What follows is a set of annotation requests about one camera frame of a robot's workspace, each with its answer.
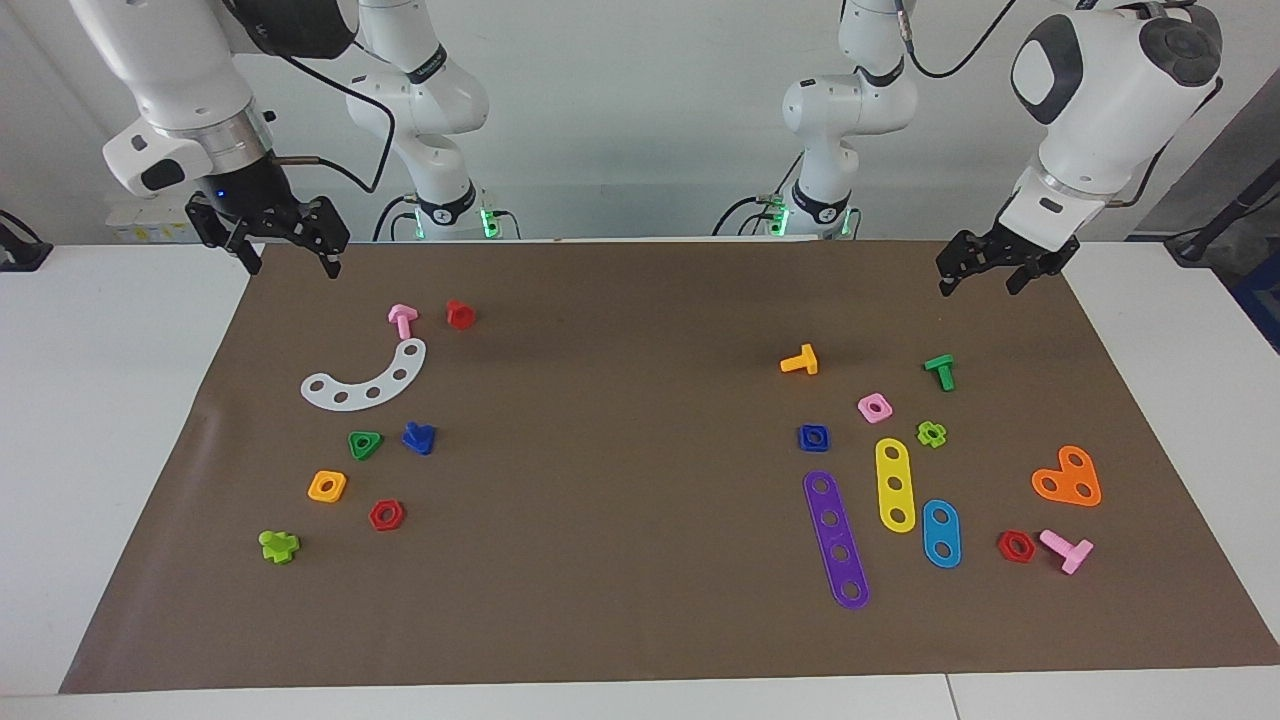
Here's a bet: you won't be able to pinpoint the white box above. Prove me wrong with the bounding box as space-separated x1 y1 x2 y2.
105 195 206 244

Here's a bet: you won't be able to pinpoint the white curved perforated strip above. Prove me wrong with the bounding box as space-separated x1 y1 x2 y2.
300 338 428 412

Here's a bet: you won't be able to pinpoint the black stand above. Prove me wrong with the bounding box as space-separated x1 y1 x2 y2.
1165 150 1280 266

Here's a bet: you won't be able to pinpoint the yellow three-hole strip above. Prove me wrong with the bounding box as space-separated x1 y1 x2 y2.
874 437 918 535

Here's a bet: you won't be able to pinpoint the orange heart-shaped plate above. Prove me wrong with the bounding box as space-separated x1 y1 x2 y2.
1030 444 1104 509

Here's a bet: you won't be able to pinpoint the black clamp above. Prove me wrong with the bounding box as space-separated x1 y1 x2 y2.
0 210 53 273

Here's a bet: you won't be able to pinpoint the blue object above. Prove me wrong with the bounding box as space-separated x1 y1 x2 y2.
1230 250 1280 351

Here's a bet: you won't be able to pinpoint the blue two-hole strip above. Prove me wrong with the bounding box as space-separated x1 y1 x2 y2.
921 498 963 570

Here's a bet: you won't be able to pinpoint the purple four-hole strip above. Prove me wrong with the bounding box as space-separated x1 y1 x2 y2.
802 469 872 611

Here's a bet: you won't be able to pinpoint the brown table mat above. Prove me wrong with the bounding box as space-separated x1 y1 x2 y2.
58 238 1280 695

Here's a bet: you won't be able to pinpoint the black right base cables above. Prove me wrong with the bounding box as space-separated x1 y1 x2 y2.
372 193 521 243

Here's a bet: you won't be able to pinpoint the black base cables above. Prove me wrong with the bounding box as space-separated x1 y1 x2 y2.
372 193 521 243
712 193 861 239

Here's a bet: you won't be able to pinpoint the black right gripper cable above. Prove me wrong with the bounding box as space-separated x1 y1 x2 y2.
262 45 398 196

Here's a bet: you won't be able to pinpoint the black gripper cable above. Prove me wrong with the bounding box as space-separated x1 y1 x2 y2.
895 0 1226 211
262 45 398 196

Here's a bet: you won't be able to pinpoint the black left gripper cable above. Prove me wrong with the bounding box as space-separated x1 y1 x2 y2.
895 0 1226 211

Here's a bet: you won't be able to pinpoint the black left base cables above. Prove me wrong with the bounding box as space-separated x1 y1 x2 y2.
712 193 861 239

